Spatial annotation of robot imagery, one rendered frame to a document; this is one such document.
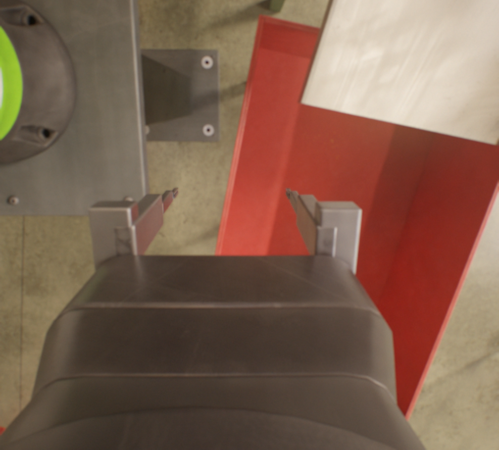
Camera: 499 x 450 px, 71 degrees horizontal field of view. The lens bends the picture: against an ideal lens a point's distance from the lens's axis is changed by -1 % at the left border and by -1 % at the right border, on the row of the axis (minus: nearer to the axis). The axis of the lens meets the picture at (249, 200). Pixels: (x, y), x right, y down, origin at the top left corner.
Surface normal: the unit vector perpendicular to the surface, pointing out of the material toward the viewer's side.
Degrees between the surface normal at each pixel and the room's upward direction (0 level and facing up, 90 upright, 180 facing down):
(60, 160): 0
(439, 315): 90
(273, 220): 0
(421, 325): 90
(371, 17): 30
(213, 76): 0
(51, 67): 66
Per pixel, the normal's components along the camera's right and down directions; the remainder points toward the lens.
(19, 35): 0.87, -0.42
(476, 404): 0.02, 0.26
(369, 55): -0.07, 0.70
